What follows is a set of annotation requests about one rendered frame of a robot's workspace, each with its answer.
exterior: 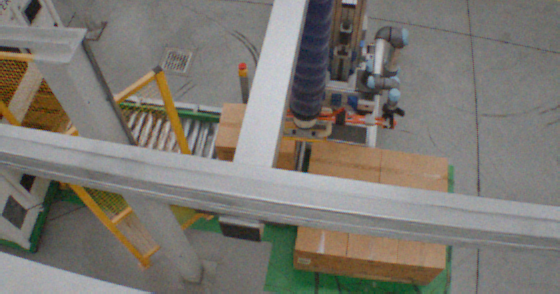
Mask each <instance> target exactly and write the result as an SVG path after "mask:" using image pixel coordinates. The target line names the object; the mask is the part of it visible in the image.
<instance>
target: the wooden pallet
mask: <svg viewBox="0 0 560 294"><path fill-rule="evenodd" d="M294 269H304V270H309V271H315V272H320V273H326V274H330V273H332V274H338V275H343V276H349V277H352V276H354V277H359V278H365V279H376V280H381V281H385V280H387V281H392V282H397V283H398V282H402V283H407V284H411V283H412V284H418V285H427V284H429V283H430V282H431V281H425V280H414V279H409V278H407V279H404V278H399V277H388V276H382V275H372V274H367V273H356V272H350V271H344V270H342V271H341V270H340V271H339V270H333V269H327V268H322V267H317V266H315V267H311V266H305V265H299V264H294Z"/></svg>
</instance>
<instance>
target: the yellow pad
mask: <svg viewBox="0 0 560 294"><path fill-rule="evenodd" d="M284 128H287V129H289V134H284V133H283V134H282V139H286V140H297V141H307V142H318V143H327V136H324V137H319V136H318V133H319V132H321V131H326V130H317V129H310V132H309V137H306V136H298V128H295V127H284Z"/></svg>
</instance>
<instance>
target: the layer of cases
mask: <svg viewBox="0 0 560 294"><path fill-rule="evenodd" d="M308 174H315V175H321V176H328V177H334V178H340V179H341V178H347V179H354V180H360V181H366V182H373V183H379V184H385V185H392V186H396V185H397V186H404V187H410V188H416V189H422V190H433V191H440V192H446V193H447V188H448V159H446V158H440V157H434V156H428V155H422V154H415V153H409V152H405V153H402V152H396V151H389V150H382V149H376V148H370V147H363V146H356V145H349V144H342V143H336V142H329V141H327V143H318V142H313V143H312V149H311V156H310V162H309V168H308ZM445 254H446V245H444V244H441V245H439V244H433V243H423V242H417V241H406V240H400V239H395V238H394V239H389V238H384V237H377V236H366V235H361V234H354V233H348V232H344V233H342V232H337V231H331V230H324V229H318V228H312V227H307V226H301V225H299V228H298V234H297V240H296V246H295V258H294V264H299V265H305V266H311V267H315V266H317V267H322V268H327V269H333V270H339V271H340V270H341V271H342V270H344V271H350V272H356V273H367V274H372V275H382V276H388V277H399V278H404V279H407V278H409V279H414V280H425V281H431V280H433V279H435V277H436V276H437V275H438V274H440V273H441V272H442V271H443V270H444V269H445Z"/></svg>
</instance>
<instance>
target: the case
mask: <svg viewBox="0 0 560 294"><path fill-rule="evenodd" d="M246 107H247V104H237V103H225V102H224V105H223V110H222V115H221V120H220V125H219V130H218V135H217V140H216V145H215V146H216V150H217V154H218V158H219V160H222V161H228V162H233V159H234V155H235V151H236V147H237V143H238V139H239V135H240V131H241V127H242V123H243V119H244V115H245V111H246ZM284 127H295V128H297V127H296V126H295V125H294V122H285V124H284ZM296 146H297V140H286V139H281V144H280V149H279V154H278V159H277V164H276V169H281V170H288V171H294V166H295V156H296Z"/></svg>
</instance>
